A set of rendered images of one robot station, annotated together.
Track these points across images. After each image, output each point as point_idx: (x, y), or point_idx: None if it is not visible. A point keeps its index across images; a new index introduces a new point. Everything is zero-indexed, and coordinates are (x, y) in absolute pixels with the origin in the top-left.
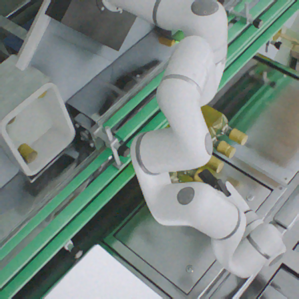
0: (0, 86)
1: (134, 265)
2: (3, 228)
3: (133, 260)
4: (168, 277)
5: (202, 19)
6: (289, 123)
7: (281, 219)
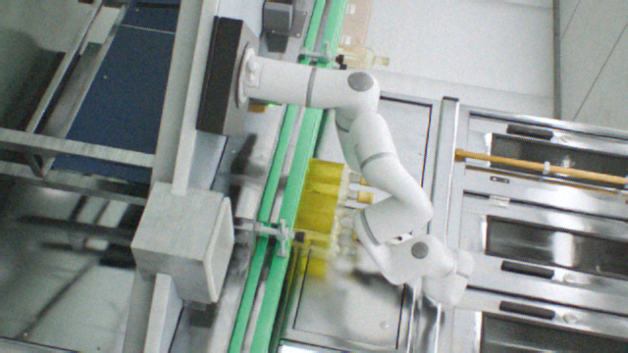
0: (173, 221)
1: (333, 347)
2: None
3: (329, 342)
4: (370, 341)
5: (365, 93)
6: None
7: None
